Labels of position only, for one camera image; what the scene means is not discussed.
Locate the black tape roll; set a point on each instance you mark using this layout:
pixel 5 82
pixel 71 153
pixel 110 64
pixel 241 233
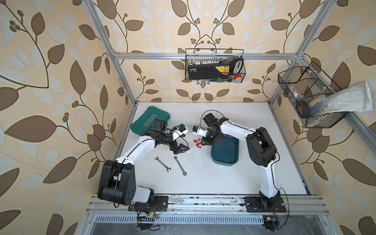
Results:
pixel 302 108

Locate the silver combination wrench left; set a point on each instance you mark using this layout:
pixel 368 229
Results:
pixel 168 169

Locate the black wire basket back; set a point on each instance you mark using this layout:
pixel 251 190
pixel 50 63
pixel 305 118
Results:
pixel 198 54

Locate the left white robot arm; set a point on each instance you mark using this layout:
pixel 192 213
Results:
pixel 118 178

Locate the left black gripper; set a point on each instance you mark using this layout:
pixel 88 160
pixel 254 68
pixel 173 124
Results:
pixel 180 150

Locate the black wire basket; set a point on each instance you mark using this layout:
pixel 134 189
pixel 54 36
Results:
pixel 198 54
pixel 303 82

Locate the black wire basket right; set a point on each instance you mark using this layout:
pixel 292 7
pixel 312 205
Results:
pixel 303 82

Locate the silver combination wrench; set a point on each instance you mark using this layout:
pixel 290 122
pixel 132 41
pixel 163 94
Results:
pixel 168 169
pixel 182 169

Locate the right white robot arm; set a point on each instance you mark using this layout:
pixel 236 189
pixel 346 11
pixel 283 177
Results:
pixel 262 151

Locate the black yellow tool case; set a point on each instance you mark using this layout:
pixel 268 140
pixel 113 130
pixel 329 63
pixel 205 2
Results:
pixel 221 70

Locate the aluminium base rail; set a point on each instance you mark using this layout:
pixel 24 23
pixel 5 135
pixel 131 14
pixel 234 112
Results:
pixel 239 204

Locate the silver combination wrench right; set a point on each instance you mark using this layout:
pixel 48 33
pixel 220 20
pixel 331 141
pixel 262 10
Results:
pixel 182 169

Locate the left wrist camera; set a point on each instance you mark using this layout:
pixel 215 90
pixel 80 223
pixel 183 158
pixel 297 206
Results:
pixel 179 131

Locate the red round tape measure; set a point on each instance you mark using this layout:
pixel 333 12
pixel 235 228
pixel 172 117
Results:
pixel 238 78

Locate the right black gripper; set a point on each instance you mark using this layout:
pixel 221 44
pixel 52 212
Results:
pixel 206 141

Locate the dark teal storage box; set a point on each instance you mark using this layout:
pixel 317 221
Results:
pixel 226 151

